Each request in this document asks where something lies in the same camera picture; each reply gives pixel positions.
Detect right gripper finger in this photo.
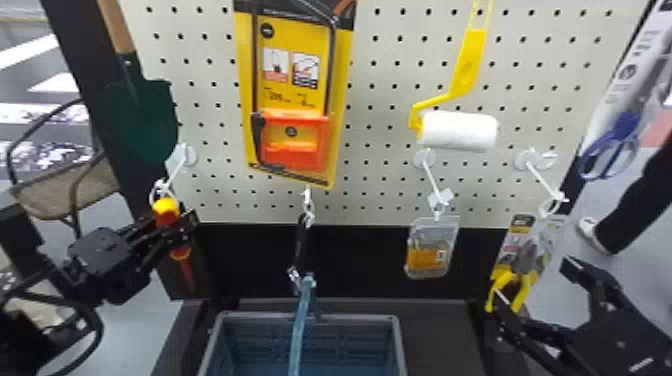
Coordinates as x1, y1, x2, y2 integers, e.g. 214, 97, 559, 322
558, 255, 625, 318
492, 300, 578, 369

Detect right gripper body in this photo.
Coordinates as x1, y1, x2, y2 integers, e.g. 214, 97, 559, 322
540, 293, 672, 376

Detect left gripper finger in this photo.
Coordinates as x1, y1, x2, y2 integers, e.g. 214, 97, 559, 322
134, 230, 199, 270
124, 208, 201, 251

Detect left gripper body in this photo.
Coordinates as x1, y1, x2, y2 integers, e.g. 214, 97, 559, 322
78, 258, 157, 307

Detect red yellow screwdriver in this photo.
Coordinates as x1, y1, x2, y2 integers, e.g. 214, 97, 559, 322
151, 196, 197, 294

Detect white pegboard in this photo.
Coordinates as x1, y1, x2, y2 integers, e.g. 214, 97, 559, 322
524, 0, 672, 342
41, 0, 652, 303

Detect beige chair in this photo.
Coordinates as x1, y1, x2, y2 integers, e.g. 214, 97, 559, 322
6, 97, 121, 223

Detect green trowel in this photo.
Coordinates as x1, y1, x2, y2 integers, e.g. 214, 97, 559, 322
96, 0, 180, 166

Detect clear screw packet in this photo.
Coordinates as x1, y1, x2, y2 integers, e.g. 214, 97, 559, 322
403, 214, 462, 281

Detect blue scissors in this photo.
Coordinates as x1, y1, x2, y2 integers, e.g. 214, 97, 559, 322
576, 0, 672, 183

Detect blue basket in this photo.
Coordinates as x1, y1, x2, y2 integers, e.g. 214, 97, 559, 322
196, 310, 409, 376

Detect yellow hacksaw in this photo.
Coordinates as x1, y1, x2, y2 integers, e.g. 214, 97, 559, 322
232, 0, 359, 191

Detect yellow paint roller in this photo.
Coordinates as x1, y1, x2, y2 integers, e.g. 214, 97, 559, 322
407, 0, 500, 154

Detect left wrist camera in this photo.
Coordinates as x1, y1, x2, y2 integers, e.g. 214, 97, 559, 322
66, 226, 136, 277

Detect black cable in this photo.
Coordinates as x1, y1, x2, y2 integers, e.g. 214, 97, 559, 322
0, 291, 106, 376

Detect yellow handled pliers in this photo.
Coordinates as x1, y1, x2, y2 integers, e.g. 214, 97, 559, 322
483, 211, 569, 315

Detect blue handled pliers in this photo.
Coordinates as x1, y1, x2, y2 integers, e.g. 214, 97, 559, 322
285, 212, 320, 376

